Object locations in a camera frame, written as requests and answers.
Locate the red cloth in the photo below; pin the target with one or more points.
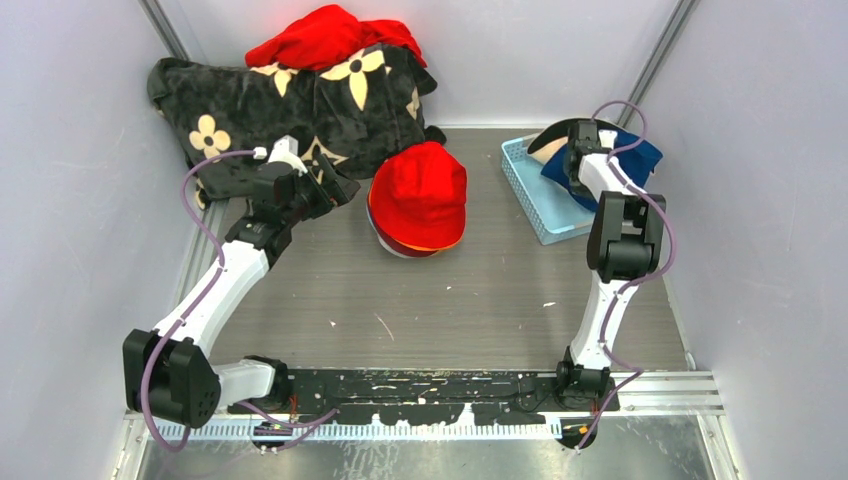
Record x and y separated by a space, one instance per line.
327 36

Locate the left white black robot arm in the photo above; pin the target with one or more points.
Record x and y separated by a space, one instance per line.
167 372

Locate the bright red bucket hat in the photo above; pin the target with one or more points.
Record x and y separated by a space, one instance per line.
419 196

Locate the orange bucket hat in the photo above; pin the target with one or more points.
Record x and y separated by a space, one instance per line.
441 248

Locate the black floral plush blanket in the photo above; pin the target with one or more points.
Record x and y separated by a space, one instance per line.
356 114

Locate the blue bucket hat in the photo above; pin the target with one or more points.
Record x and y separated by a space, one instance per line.
638 163

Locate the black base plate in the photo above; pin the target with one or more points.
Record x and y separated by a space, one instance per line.
428 397

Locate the light blue plastic basket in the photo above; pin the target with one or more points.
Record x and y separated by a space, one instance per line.
552 213

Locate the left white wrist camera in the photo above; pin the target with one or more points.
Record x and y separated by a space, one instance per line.
284 150

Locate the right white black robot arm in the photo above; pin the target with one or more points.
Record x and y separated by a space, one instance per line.
623 247

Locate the dark red bucket hat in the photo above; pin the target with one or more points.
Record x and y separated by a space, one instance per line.
393 247

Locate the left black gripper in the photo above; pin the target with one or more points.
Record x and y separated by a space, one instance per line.
337 191

